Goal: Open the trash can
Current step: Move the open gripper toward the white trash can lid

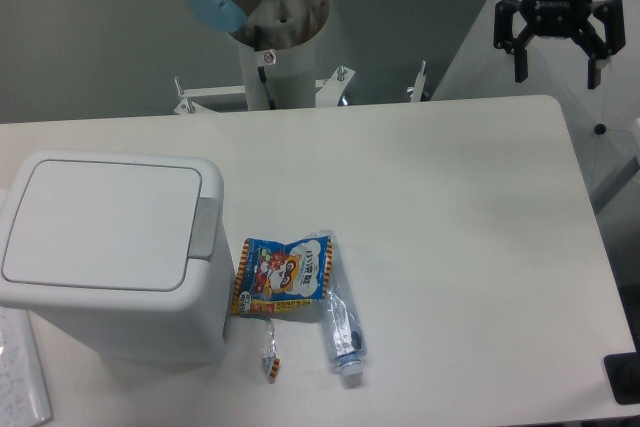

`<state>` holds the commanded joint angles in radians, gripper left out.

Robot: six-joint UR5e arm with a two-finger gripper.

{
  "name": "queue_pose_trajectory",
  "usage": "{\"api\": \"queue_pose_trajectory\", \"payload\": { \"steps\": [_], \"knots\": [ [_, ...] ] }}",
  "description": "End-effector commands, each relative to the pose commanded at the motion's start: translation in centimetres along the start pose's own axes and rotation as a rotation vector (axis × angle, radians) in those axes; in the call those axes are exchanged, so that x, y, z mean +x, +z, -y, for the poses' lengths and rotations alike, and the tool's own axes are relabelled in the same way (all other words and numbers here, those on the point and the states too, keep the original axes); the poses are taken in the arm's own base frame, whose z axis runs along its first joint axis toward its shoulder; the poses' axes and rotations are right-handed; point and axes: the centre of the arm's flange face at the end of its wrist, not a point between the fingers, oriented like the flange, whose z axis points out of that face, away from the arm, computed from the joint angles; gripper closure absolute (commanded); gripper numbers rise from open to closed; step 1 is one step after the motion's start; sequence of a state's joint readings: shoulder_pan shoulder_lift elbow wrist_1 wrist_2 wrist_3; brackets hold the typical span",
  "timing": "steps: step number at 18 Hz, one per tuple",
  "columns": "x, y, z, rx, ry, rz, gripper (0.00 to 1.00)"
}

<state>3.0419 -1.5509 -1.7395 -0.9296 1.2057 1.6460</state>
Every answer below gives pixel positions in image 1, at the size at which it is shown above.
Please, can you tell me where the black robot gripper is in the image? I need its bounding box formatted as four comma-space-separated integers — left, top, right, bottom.
493, 0, 626, 90

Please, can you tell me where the white push-lid trash can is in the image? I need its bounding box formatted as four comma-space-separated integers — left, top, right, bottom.
1, 150, 235, 364

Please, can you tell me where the white umbrella with lettering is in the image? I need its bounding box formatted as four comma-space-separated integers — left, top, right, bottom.
434, 0, 639, 211

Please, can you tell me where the black clamp at table edge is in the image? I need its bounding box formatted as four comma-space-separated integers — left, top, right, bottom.
604, 352, 639, 405

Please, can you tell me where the blue snack bag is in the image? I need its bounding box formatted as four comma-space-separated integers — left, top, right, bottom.
231, 235, 333, 315

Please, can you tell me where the crushed clear plastic bottle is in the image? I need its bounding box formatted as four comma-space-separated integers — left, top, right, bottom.
308, 230, 367, 388

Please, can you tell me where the small torn wrapper piece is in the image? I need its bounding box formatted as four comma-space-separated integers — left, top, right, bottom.
262, 319, 281, 383

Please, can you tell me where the white notebook paper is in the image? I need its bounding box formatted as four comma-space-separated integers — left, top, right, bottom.
1, 307, 53, 426

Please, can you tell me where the white bracket with bolt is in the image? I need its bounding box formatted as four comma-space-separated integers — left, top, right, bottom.
407, 59, 429, 103

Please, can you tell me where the white metal base bracket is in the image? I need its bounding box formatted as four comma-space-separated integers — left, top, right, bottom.
173, 65, 356, 115

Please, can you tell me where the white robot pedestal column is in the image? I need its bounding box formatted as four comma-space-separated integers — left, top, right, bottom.
227, 0, 331, 111

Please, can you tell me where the black cable on pedestal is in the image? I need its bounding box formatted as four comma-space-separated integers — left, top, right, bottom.
252, 26, 278, 111

